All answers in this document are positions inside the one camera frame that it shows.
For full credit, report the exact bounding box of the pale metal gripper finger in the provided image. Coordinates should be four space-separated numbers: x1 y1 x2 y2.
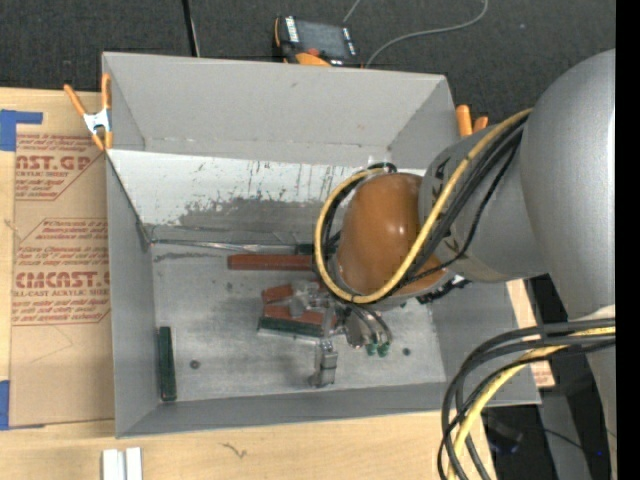
291 278 325 318
310 338 340 388

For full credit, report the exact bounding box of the red-brown flat block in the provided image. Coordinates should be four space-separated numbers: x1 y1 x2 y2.
226 253 315 271
261 301 329 330
260 282 298 304

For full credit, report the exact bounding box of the dark green flat block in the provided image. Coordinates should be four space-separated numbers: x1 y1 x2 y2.
256 316 327 338
156 325 178 402

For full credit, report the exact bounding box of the grey metal bin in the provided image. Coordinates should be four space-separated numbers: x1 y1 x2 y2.
101 51 542 439

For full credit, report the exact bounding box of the brown cardboard board red print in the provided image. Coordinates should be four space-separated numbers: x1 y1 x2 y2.
0 86 117 430

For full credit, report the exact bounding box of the black cylinder on white bracket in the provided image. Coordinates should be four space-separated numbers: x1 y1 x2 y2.
415 273 472 305

